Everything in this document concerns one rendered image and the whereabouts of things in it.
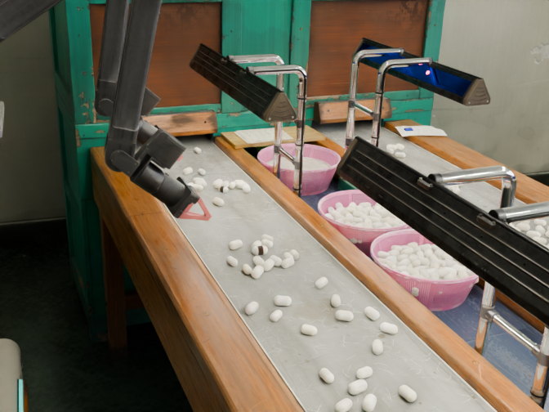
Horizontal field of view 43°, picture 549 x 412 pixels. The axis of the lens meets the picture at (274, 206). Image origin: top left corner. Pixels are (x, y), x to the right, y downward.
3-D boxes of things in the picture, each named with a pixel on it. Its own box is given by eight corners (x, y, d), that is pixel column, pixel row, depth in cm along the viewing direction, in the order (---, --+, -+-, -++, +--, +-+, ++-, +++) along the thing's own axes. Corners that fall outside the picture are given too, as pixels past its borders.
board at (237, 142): (234, 149, 231) (235, 145, 230) (220, 136, 244) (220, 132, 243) (325, 140, 243) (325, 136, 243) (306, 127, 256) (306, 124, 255)
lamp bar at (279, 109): (265, 123, 162) (266, 92, 159) (189, 67, 214) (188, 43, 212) (296, 120, 165) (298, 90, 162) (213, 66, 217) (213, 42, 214)
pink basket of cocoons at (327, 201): (372, 273, 174) (376, 238, 170) (295, 237, 191) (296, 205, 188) (434, 243, 191) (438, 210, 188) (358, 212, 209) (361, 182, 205)
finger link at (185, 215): (212, 198, 162) (181, 176, 157) (222, 210, 156) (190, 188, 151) (194, 221, 162) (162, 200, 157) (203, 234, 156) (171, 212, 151)
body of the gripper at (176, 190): (185, 180, 158) (159, 162, 154) (198, 196, 149) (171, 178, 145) (167, 202, 158) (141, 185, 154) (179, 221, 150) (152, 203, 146)
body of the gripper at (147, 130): (161, 127, 193) (140, 112, 189) (171, 138, 185) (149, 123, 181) (146, 146, 194) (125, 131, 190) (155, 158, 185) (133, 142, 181)
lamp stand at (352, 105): (368, 212, 209) (382, 61, 192) (336, 188, 226) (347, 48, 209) (421, 204, 216) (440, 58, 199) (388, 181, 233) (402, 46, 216)
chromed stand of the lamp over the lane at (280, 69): (242, 230, 194) (244, 69, 177) (218, 203, 211) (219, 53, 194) (304, 221, 201) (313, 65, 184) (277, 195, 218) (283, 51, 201)
